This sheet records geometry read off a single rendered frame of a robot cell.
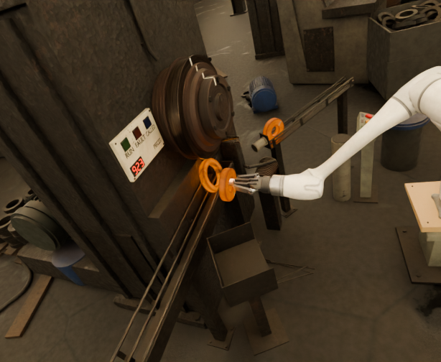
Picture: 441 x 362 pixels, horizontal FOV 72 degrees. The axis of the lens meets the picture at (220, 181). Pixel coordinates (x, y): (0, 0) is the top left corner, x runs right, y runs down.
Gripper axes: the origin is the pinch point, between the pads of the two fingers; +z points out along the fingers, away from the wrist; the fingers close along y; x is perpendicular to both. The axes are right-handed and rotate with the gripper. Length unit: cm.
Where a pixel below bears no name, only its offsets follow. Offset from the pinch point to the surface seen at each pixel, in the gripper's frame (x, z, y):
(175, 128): 29.2, 16.5, -1.8
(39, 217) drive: -29, 132, -15
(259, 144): -16, 0, 54
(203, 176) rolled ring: -4.6, 16.6, 8.1
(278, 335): -82, -22, -28
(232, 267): -23.6, -7.0, -28.6
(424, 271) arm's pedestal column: -77, -93, 23
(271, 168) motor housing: -33, -6, 53
